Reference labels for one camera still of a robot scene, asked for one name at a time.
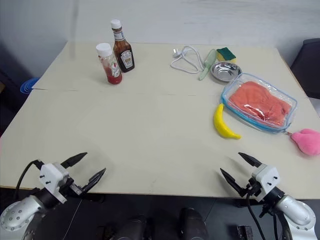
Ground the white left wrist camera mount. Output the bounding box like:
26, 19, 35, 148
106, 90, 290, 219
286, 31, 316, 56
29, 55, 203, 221
39, 162, 73, 204

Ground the yellow and green sponge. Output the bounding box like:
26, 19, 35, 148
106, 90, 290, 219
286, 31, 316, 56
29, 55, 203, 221
216, 47, 238, 64

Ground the brown sauce bottle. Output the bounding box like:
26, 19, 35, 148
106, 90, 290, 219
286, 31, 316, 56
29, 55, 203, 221
110, 19, 136, 74

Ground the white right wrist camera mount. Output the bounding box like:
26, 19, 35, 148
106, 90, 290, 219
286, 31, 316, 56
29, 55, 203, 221
248, 164, 280, 203

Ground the small steel bowl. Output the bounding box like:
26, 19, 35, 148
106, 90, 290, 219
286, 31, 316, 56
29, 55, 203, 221
210, 62, 243, 83

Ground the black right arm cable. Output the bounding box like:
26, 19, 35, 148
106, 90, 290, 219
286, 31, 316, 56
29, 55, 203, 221
245, 184, 267, 240

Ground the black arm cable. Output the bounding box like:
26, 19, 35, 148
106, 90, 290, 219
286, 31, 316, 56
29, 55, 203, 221
245, 184, 267, 240
14, 159, 43, 198

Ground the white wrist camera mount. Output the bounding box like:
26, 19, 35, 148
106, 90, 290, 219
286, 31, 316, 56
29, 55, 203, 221
39, 162, 73, 204
248, 164, 280, 203

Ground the blue ribbed object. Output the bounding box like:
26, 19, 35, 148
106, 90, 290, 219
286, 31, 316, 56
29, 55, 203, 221
19, 76, 41, 95

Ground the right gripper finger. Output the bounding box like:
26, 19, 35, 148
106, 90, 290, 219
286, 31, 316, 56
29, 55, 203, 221
238, 152, 263, 172
219, 168, 248, 198

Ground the nearly empty ketchup bottle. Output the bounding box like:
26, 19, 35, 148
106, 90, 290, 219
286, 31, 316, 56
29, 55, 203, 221
95, 42, 124, 85

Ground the dark rounded shape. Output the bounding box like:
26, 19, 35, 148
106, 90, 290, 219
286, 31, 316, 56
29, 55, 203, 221
116, 216, 149, 240

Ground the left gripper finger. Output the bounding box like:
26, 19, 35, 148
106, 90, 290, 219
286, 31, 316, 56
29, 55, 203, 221
60, 152, 88, 169
81, 167, 107, 194

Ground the pink cloth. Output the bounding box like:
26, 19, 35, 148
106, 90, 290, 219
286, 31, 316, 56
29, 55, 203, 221
229, 81, 293, 126

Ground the pink plush toy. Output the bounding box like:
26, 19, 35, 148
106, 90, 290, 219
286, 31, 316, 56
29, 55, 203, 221
289, 128, 320, 158

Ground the clear pouch with orange cloth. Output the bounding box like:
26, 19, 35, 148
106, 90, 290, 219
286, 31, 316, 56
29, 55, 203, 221
220, 72, 299, 134

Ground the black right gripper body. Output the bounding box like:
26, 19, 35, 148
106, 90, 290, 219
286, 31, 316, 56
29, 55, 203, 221
240, 178, 262, 200

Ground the yellow toy banana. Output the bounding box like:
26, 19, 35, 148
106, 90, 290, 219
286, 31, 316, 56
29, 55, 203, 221
212, 103, 242, 140

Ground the black chair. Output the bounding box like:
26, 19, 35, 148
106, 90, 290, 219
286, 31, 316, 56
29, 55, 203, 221
289, 37, 320, 100

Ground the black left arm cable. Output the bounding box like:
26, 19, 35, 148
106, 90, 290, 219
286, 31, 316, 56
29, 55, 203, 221
14, 159, 43, 198

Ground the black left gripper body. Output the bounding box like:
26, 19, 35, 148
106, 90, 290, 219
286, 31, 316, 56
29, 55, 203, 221
59, 171, 87, 199

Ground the white power cable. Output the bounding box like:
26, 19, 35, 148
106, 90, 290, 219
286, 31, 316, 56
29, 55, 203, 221
170, 45, 206, 75

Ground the translucent green brush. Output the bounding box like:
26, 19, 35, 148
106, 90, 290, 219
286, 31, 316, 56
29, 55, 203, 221
198, 48, 217, 81

